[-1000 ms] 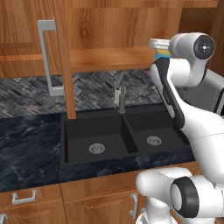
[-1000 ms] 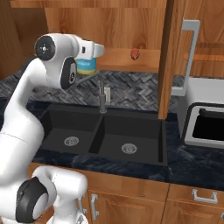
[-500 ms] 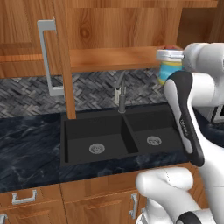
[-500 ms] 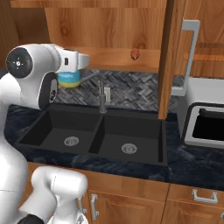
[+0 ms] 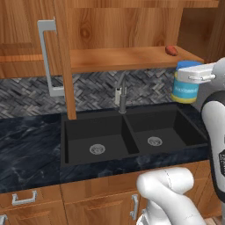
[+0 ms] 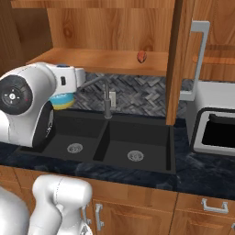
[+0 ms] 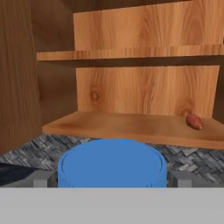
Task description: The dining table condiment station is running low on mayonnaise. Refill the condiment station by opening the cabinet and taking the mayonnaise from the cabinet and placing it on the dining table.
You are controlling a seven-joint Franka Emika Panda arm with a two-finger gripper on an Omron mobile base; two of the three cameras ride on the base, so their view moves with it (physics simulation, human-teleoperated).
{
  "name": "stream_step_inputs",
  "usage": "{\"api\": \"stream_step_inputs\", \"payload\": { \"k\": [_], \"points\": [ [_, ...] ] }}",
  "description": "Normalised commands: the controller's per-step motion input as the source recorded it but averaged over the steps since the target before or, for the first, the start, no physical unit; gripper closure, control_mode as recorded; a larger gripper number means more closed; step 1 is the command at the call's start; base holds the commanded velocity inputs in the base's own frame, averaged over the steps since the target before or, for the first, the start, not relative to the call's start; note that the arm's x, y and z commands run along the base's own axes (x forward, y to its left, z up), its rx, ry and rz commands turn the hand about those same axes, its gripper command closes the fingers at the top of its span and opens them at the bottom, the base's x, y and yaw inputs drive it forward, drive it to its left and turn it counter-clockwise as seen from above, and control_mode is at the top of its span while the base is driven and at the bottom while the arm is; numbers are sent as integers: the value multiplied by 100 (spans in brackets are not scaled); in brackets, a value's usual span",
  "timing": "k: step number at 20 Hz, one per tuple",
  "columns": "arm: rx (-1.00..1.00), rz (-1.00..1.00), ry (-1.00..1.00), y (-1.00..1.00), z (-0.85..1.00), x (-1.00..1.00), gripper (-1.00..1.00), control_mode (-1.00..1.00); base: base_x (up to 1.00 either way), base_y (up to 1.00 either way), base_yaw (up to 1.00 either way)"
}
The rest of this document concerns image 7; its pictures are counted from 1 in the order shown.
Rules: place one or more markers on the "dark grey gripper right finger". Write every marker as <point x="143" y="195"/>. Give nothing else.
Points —
<point x="184" y="181"/>

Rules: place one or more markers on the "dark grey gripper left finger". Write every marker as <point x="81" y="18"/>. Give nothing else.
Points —
<point x="40" y="180"/>

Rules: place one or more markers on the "mayonnaise jar with blue lid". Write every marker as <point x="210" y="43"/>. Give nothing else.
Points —
<point x="112" y="163"/>

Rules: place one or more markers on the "wooden cabinet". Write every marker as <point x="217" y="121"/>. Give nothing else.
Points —
<point x="145" y="87"/>

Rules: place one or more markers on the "wooden cabinet door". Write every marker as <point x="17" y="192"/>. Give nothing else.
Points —
<point x="17" y="75"/>

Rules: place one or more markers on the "wooden cabinet shelf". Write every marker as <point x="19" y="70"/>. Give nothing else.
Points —
<point x="131" y="54"/>

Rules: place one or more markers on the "reddish brown sweet potato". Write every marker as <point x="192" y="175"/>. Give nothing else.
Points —
<point x="194" y="121"/>

